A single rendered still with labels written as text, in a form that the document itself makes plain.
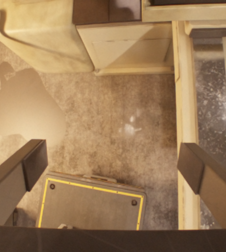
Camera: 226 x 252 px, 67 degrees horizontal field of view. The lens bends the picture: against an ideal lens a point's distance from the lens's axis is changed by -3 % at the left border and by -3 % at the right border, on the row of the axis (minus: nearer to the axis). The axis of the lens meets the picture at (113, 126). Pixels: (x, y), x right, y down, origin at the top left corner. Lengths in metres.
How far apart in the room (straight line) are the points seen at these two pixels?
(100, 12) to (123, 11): 0.13
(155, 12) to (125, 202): 1.02
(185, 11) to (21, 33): 0.93
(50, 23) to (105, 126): 0.84
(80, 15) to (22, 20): 0.37
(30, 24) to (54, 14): 0.16
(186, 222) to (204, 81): 0.59
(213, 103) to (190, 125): 0.13
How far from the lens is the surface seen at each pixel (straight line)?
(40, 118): 1.70
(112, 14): 1.13
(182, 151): 0.16
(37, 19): 1.28
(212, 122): 0.81
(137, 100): 1.52
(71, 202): 1.27
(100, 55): 1.37
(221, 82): 0.86
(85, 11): 1.17
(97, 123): 1.51
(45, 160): 0.17
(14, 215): 1.83
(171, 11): 0.75
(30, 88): 1.83
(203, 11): 0.79
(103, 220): 1.25
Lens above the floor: 1.47
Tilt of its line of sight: 81 degrees down
